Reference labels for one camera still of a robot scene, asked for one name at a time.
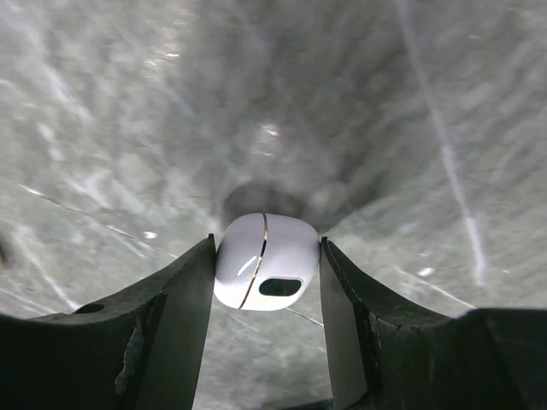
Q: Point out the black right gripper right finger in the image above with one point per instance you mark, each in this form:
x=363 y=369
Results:
x=387 y=352

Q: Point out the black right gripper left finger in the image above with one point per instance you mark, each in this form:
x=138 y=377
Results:
x=140 y=348

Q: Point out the white earbuds charging case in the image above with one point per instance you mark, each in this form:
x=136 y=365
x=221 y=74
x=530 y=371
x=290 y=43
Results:
x=265 y=262

